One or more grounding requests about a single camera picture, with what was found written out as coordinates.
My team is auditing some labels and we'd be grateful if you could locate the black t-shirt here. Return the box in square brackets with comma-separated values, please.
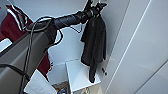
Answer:
[80, 14, 108, 84]

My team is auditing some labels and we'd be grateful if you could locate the small black wall fitting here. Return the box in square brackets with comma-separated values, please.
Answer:
[101, 67, 109, 76]

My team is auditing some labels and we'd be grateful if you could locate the maroon and white jacket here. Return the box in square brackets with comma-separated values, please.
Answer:
[0, 3, 58, 94]

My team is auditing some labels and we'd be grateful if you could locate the white inner shelf unit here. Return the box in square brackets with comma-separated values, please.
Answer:
[65, 58, 103, 94]

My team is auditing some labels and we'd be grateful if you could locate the white wardrobe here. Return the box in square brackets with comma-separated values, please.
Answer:
[0, 0, 131, 94]

